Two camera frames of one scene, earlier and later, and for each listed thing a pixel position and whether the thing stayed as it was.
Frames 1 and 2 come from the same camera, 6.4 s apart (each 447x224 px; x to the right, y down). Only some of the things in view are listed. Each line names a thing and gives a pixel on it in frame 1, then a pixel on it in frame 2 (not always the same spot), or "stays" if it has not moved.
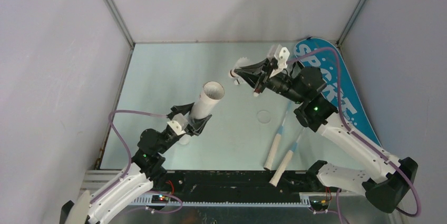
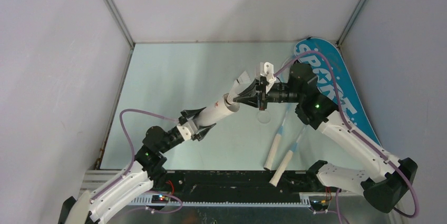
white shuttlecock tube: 211,94 -> 213,113
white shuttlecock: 241,62 -> 243,78
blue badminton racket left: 268,163 stays
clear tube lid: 264,116 stays
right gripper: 248,74 -> 261,98
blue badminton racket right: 283,163 stays
